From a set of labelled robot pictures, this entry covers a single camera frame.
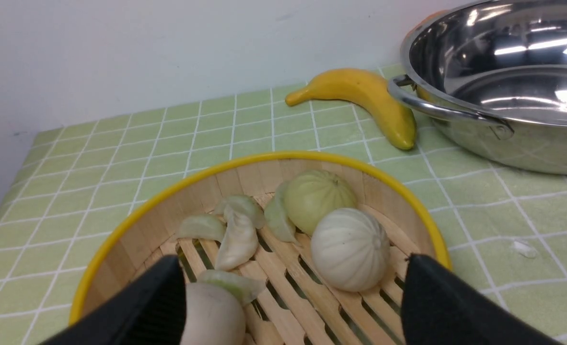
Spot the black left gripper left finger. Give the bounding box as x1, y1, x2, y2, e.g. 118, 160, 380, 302
43, 255, 187, 345

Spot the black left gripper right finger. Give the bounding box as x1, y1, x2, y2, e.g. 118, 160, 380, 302
401, 253, 557, 345

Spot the yellow rimmed bamboo steamer basket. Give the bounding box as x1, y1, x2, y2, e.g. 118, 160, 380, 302
69, 151, 452, 345

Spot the stainless steel pot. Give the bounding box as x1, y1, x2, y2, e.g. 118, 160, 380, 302
388, 0, 567, 175

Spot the white bun near gripper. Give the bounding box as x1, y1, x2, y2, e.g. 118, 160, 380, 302
180, 282, 246, 345

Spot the pale green dumpling front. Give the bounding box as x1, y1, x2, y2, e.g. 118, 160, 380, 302
197, 269, 266, 306

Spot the pale green dumpling left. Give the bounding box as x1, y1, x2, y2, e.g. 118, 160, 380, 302
174, 214, 226, 242

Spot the small white paper scrap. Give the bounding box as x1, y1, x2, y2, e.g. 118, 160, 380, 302
511, 240, 538, 259

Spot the white steamed bun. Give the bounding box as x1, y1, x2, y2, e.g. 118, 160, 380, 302
311, 208, 390, 292

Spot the green checkered tablecloth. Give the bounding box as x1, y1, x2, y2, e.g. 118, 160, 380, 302
0, 86, 567, 345

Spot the white dumpling centre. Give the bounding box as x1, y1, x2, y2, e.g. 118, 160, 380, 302
214, 205, 258, 271

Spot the pale green dumpling back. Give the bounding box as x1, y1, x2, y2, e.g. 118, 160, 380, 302
212, 195, 266, 229

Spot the pale green dumpling by bun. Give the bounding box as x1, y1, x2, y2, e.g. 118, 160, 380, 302
264, 181, 300, 245

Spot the pale green steamed bun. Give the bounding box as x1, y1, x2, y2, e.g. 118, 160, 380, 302
283, 170, 358, 237

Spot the yellow banana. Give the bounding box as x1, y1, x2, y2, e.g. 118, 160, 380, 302
285, 68, 417, 150

